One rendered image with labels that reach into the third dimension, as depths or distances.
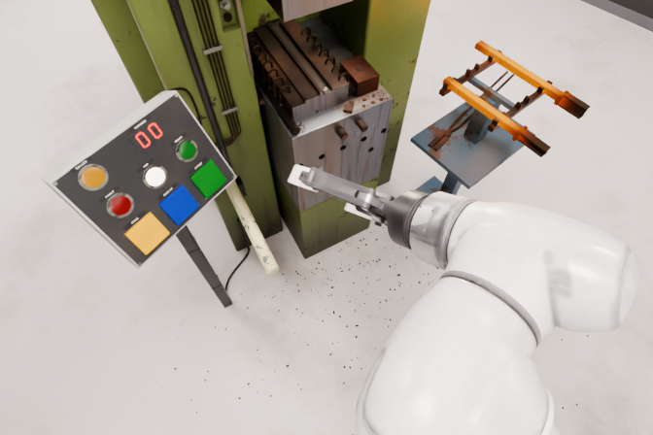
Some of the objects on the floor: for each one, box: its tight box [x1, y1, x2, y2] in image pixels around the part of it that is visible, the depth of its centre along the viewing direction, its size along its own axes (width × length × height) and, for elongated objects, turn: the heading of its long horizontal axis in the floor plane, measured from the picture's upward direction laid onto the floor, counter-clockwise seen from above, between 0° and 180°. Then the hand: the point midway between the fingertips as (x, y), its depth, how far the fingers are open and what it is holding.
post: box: [176, 225, 232, 308], centre depth 143 cm, size 4×4×108 cm
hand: (326, 190), depth 65 cm, fingers open, 13 cm apart
